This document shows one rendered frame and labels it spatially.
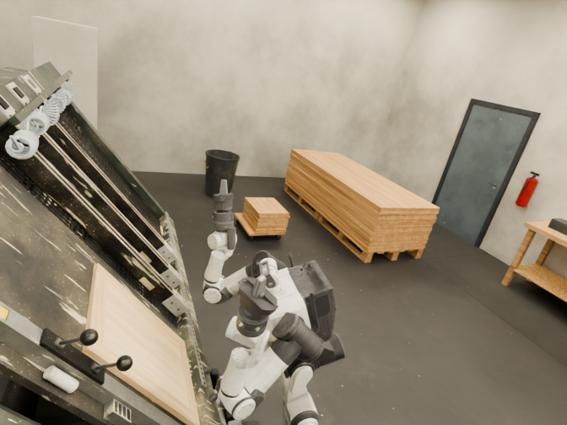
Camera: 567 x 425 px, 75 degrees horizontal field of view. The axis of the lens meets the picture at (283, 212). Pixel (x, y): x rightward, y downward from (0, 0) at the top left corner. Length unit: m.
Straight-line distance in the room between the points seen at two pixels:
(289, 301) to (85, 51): 3.92
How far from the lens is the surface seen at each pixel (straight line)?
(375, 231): 4.64
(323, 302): 1.44
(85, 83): 4.80
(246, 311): 1.03
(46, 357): 1.06
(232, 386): 1.24
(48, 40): 4.78
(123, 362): 1.02
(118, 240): 1.71
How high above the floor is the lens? 2.16
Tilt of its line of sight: 22 degrees down
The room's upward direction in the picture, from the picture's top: 12 degrees clockwise
